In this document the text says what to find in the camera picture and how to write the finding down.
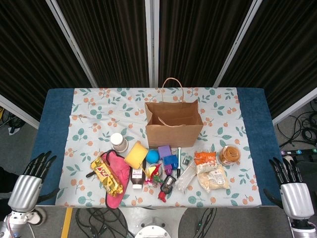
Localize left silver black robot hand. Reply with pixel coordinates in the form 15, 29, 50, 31
7, 150, 60, 213

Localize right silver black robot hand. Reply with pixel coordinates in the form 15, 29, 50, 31
263, 156, 316, 225

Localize orange lidded jar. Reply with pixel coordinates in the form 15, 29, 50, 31
218, 145, 241, 166

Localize gold foil snack pack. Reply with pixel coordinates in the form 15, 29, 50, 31
89, 156, 124, 198

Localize beige food packet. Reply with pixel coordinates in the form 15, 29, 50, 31
195, 163, 231, 193

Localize orange snack bag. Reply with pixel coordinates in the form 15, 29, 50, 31
194, 150, 218, 166

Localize brown paper bag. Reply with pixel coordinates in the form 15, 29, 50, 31
144, 77, 204, 149

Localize black power strip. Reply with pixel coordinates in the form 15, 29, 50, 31
279, 148, 317, 157

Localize yellow floor tape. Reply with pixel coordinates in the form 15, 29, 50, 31
60, 207, 74, 238

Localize blue table cover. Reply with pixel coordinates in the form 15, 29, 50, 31
28, 88, 291, 207

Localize pink cloth with black trim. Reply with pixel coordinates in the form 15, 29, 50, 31
85, 150, 131, 209

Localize white paper cup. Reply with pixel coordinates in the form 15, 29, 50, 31
110, 132, 129, 152

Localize brown bottle with white cap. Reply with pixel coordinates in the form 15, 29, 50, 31
130, 162, 146, 189

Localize yellow sponge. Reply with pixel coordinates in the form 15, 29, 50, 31
123, 140, 149, 166

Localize floral tablecloth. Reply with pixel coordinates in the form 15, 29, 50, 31
54, 87, 263, 208

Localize black white marker pen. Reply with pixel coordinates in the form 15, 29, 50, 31
176, 147, 182, 179

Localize colourful feather shuttlecock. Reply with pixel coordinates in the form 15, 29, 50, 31
142, 161, 165, 186

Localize black bottle with red cap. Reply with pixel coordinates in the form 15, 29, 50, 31
158, 175, 176, 203

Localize blue ball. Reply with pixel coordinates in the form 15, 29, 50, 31
145, 149, 159, 164

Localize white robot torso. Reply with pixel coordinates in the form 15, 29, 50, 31
118, 207, 187, 238

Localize blue block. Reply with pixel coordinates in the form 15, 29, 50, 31
162, 155, 178, 166

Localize black partition panel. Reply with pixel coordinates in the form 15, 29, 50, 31
0, 0, 99, 129
214, 0, 317, 126
55, 0, 156, 89
151, 0, 263, 88

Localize light purple block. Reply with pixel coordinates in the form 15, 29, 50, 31
158, 145, 172, 161

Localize black floor cable bundle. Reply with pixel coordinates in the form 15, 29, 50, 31
74, 207, 136, 238
0, 106, 24, 136
193, 207, 218, 238
276, 98, 317, 149

